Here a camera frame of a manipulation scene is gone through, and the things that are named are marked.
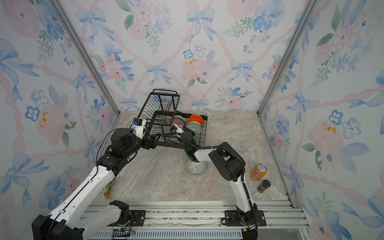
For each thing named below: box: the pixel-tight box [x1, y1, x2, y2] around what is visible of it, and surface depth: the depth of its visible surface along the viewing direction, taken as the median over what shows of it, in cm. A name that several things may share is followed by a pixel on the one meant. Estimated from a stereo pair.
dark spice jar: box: [256, 179, 271, 194], surface depth 78 cm
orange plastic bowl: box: [188, 114, 204, 126], surface depth 109 cm
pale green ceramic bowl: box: [186, 121, 202, 135], surface depth 105 cm
